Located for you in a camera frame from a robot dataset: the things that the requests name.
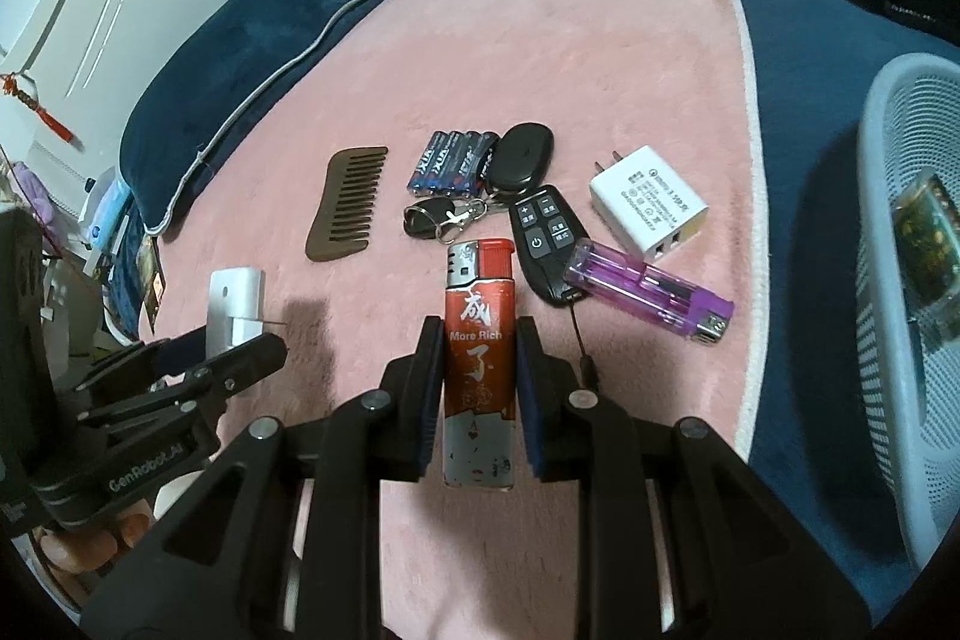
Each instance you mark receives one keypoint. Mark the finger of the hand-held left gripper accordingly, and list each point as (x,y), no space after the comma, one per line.
(178,349)
(247,359)

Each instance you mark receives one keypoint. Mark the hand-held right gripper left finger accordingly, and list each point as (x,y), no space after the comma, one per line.
(426,404)

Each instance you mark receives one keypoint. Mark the pink blanket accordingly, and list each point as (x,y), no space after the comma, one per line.
(562,48)

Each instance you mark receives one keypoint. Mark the brown wooden comb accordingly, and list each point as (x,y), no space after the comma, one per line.
(337,227)

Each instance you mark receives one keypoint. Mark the red lighter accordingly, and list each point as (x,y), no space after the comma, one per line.
(480,340)

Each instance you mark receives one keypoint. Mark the person's left hand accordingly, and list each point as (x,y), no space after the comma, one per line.
(79,548)

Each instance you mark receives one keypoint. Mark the purple plush toy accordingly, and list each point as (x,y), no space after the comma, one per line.
(34,194)

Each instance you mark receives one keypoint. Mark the white USB charger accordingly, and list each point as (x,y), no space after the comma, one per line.
(645,197)

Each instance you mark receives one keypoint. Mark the black oval key fob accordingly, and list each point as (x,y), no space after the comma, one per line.
(521,156)

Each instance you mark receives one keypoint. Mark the light blue tissue pack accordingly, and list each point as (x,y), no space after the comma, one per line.
(109,212)

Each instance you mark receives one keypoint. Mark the purple transparent lighter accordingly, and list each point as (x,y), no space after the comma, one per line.
(630,280)

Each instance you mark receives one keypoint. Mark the blue battery pack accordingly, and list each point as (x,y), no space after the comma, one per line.
(450,164)

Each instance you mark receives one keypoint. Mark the white plug adapter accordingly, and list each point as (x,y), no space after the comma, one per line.
(236,302)

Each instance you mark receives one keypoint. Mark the light blue mesh basket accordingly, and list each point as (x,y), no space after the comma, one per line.
(877,280)

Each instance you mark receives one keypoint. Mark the red knot tassel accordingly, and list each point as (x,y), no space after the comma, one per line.
(37,108)

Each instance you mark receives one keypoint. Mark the blue velvet bed sheet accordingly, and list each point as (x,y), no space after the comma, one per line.
(795,123)

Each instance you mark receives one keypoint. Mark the small black key fob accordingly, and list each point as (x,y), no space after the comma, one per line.
(424,218)

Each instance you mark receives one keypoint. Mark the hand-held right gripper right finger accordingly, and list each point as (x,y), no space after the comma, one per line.
(534,415)

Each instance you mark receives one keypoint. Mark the dark printed packet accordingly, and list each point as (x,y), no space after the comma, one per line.
(150,280)

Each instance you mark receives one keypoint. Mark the black remote control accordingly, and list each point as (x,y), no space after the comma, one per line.
(544,227)

